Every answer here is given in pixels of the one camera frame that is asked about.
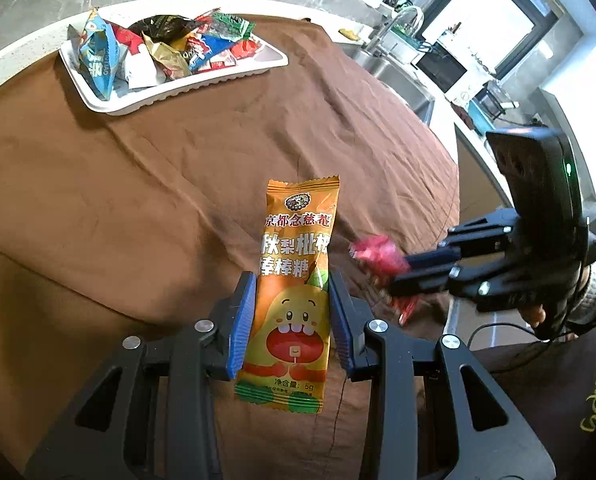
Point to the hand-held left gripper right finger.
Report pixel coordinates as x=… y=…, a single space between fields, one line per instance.
x=340 y=320

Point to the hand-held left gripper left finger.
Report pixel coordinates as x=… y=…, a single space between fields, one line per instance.
x=243 y=320

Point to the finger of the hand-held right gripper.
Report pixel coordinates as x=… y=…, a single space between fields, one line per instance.
x=478 y=235
x=488 y=285

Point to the red candy packet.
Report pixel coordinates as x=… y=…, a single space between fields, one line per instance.
x=378 y=255

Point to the orange lollipop packet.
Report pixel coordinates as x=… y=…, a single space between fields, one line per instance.
x=293 y=240

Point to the white plastic tray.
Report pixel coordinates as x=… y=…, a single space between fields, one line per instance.
x=120 y=107

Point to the blue snack packet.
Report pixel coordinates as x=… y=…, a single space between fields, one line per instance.
x=97 y=60

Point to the pile of mixed snacks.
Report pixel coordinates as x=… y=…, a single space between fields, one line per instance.
x=177 y=50

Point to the person's right hand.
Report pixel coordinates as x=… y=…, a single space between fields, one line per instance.
x=533 y=316

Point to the person's dark clothing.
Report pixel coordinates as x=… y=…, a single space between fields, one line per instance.
x=553 y=410

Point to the white microwave oven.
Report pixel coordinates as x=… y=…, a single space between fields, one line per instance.
x=448 y=67

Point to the brown tablecloth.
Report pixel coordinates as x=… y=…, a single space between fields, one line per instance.
x=127 y=185

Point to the steel kitchen sink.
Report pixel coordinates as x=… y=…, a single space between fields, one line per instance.
x=398 y=75

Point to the window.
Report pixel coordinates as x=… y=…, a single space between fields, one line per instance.
x=488 y=5

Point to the chrome kitchen faucet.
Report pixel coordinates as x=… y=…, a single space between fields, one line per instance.
x=403 y=15

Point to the yellow sponge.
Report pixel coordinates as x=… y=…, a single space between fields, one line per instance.
x=348 y=34

